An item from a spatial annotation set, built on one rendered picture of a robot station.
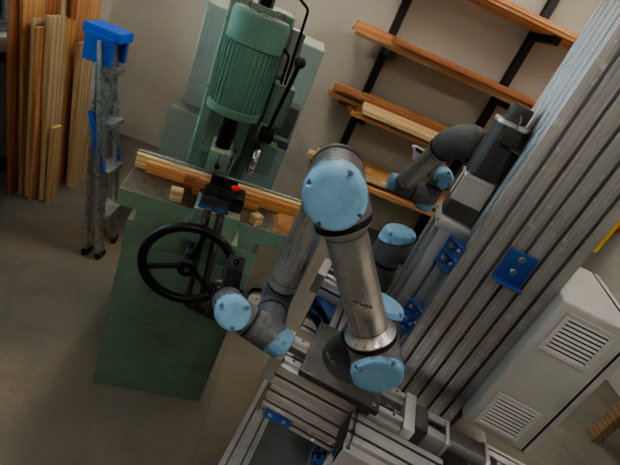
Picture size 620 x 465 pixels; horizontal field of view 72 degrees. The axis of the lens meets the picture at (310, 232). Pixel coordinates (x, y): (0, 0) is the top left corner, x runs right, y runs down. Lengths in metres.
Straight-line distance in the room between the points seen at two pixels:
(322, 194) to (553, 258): 0.66
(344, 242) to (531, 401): 0.77
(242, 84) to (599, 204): 0.99
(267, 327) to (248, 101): 0.72
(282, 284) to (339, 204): 0.35
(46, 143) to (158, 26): 1.49
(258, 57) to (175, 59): 2.58
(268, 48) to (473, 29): 2.69
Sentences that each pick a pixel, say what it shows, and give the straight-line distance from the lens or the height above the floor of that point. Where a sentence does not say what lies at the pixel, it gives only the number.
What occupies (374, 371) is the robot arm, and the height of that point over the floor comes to 1.00.
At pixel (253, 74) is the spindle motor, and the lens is 1.36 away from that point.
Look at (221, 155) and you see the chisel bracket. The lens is 1.47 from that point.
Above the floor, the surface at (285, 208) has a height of 0.93.
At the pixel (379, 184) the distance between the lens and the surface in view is 3.47.
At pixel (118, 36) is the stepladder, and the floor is 1.15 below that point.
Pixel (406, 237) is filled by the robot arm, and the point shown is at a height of 1.05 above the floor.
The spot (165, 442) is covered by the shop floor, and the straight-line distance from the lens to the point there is 1.91.
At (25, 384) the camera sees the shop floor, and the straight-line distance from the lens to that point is 2.04.
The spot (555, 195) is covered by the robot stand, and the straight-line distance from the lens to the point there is 1.15.
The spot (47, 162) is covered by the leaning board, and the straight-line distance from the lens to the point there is 2.95.
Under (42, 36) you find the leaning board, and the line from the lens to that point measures 2.71.
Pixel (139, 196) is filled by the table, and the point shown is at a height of 0.89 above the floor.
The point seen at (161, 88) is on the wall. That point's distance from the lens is 3.98.
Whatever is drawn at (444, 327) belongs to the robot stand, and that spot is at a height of 0.98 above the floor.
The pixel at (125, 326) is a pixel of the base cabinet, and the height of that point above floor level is 0.34.
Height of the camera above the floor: 1.60
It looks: 27 degrees down
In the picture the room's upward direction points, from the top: 24 degrees clockwise
